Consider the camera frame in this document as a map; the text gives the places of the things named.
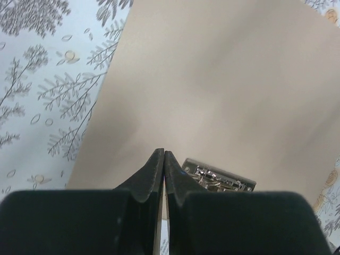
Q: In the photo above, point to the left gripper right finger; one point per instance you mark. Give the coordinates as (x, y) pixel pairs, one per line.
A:
(205, 222)

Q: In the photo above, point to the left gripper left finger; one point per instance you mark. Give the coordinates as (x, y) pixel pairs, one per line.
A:
(123, 220)

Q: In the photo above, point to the metal folder clip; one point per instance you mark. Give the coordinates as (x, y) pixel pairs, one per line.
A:
(215, 179)

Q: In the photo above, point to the brown cardboard folder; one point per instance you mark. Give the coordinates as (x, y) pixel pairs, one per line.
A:
(251, 87)

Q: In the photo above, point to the floral table mat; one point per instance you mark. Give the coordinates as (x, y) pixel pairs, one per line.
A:
(55, 56)

